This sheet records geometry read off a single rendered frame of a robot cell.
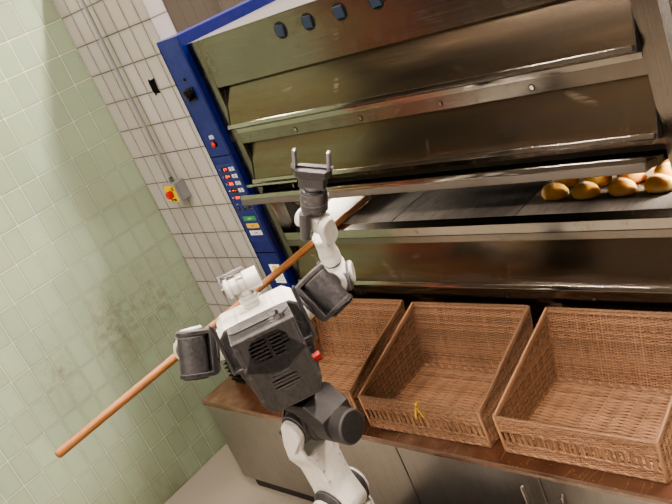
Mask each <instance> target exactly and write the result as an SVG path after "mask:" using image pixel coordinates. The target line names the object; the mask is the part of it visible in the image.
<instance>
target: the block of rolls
mask: <svg viewBox="0 0 672 504"><path fill-rule="evenodd" d="M646 177H647V174H646V173H636V174H624V175H617V178H616V179H614V180H612V176H600V177H587V178H584V181H582V182H579V178H575V179H563V180H553V181H552V183H549V184H547V185H546V186H544V187H543V189H542V192H541V195H542V197H543V198H544V199H545V200H558V199H562V198H564V197H566V196H567V195H568V194H569V190H568V187H572V186H574V187H573V189H572V192H571V194H572V197H573V198H574V199H577V200H586V199H591V198H595V197H597V196H598V195H599V194H600V188H599V187H598V186H602V185H606V184H608V183H609V185H608V193H609V194H610V195H612V196H628V195H631V194H634V193H635V192H636V191H637V185H636V183H640V182H643V181H644V180H646V181H645V183H644V188H645V190H646V191H647V192H650V193H665V192H669V191H672V170H671V166H670V162H669V159H667V160H665V161H664V162H662V164H661V165H659V166H658V167H657V168H656V169H655V171H654V174H653V175H651V176H650V177H648V178H647V179H646Z"/></svg>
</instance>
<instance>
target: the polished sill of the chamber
mask: <svg viewBox="0 0 672 504"><path fill-rule="evenodd" d="M671 228H672V208H668V209H647V210H626V211H606V212H585V213H564V214H544V215H523V216H502V217H481V218H461V219H440V220H419V221H399V222H378V223H357V224H341V225H340V226H338V227H337V229H338V232H339V233H338V237H337V239H342V238H375V237H407V236H440V235H473V234H506V233H539V232H572V231H605V230H638V229H671ZM284 235H285V237H286V239H287V240H301V239H300V227H299V226H295V227H291V228H289V229H288V230H287V231H286V232H284Z"/></svg>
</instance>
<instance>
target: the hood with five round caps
mask: <svg viewBox="0 0 672 504"><path fill-rule="evenodd" d="M552 1H556V0H316V1H314V2H311V3H308V4H305V5H302V6H299V7H296V8H293V9H290V10H287V11H284V12H281V13H278V14H275V15H272V16H270V17H267V18H264V19H261V20H258V21H255V22H252V23H249V24H246V25H243V26H240V27H237V28H234V29H231V30H228V31H225V32H223V33H220V34H217V35H214V36H211V37H208V38H205V39H202V40H199V41H197V44H198V46H199V48H200V50H201V52H202V55H203V57H204V59H205V61H206V63H207V66H208V68H209V70H210V72H211V74H212V77H213V79H214V81H215V83H216V85H217V88H221V87H225V86H229V85H232V84H236V83H240V82H244V81H248V80H252V79H255V78H259V77H263V76H267V75H271V74H275V73H279V72H282V71H286V70H290V69H294V68H298V67H302V66H306V65H309V64H313V63H317V62H321V61H325V60H329V59H332V58H336V57H340V56H344V55H348V54H352V53H356V52H359V51H363V50H367V49H371V48H375V47H379V46H382V45H386V44H390V43H394V42H398V41H402V40H406V39H409V38H413V37H417V36H421V35H425V34H429V33H433V32H436V31H440V30H444V29H448V28H452V27H456V26H459V25H463V24H467V23H471V22H475V21H479V20H483V19H486V18H490V17H494V16H498V15H502V14H506V13H509V12H513V11H517V10H521V9H525V8H529V7H533V6H536V5H540V4H544V3H548V2H552Z"/></svg>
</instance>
